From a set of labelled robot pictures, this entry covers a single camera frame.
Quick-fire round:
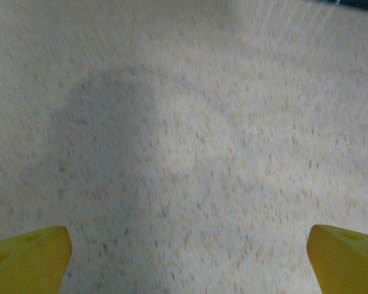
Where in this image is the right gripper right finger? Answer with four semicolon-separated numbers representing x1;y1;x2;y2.
306;224;368;294

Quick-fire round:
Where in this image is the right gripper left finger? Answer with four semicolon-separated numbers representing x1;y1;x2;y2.
0;225;73;294

